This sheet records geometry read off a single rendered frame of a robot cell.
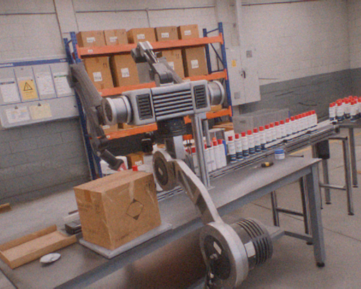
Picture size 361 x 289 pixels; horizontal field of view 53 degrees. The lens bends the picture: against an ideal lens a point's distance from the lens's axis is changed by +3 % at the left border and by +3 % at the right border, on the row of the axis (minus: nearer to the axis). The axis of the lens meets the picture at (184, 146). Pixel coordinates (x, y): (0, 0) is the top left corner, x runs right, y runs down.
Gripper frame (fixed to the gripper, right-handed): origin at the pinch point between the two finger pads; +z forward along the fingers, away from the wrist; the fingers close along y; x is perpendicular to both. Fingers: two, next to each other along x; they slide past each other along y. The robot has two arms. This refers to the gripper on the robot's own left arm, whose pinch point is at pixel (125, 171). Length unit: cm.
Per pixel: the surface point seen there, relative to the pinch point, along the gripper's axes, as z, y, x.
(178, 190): 37.4, -4.7, -11.0
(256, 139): 84, 0, -87
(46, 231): -13, 13, 49
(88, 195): -27, -33, 28
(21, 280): -27, -28, 69
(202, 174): 40, -15, -27
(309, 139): 135, -7, -127
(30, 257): -23, -13, 62
